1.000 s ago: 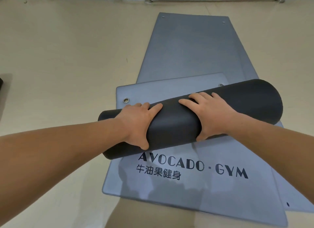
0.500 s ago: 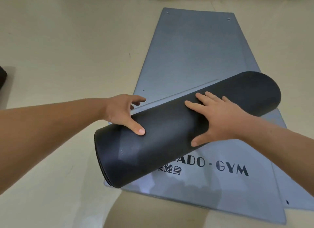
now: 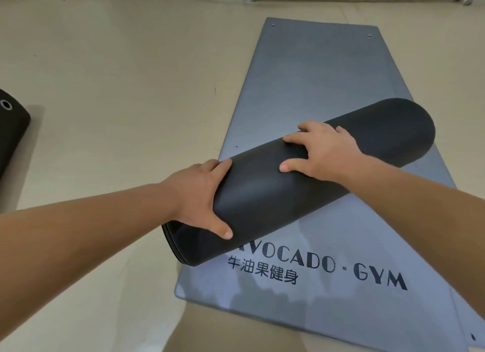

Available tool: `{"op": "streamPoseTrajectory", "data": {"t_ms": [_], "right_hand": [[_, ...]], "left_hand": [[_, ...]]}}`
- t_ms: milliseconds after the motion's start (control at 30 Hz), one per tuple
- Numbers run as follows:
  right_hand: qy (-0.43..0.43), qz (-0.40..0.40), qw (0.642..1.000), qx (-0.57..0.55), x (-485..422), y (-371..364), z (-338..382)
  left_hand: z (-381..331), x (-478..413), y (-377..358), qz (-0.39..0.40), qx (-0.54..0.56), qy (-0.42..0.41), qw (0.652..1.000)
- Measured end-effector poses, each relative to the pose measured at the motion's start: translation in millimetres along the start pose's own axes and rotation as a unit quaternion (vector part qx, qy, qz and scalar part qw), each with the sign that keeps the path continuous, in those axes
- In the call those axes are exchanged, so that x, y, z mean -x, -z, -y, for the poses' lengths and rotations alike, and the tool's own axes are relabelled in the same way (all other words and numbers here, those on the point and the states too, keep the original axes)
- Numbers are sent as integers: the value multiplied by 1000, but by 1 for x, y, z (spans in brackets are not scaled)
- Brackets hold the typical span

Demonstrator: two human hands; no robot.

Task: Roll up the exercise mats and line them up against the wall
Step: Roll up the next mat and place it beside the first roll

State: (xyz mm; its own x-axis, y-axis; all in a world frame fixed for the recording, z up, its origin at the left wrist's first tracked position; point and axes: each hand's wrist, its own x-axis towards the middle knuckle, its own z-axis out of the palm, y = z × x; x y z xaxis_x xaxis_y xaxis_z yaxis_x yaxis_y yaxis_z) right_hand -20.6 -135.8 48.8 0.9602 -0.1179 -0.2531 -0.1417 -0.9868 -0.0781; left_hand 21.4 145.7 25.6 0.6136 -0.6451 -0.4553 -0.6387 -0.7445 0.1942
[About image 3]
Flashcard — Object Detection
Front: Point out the person's left forearm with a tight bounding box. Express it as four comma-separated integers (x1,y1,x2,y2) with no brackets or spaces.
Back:
0,181,181,337

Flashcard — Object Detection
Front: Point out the person's right hand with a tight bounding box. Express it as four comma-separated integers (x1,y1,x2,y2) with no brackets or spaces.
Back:
279,121,370,184

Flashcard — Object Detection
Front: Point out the blue-grey yoga mat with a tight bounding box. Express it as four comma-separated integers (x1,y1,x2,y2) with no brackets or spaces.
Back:
0,88,32,182
161,97,437,268
173,17,472,352
411,94,485,352

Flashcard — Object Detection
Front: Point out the person's right forearm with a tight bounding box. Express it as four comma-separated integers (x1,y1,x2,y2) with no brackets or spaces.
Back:
354,154,485,295

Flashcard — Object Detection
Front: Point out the person's left hand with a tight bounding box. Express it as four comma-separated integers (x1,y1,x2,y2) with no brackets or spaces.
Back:
161,158,234,239

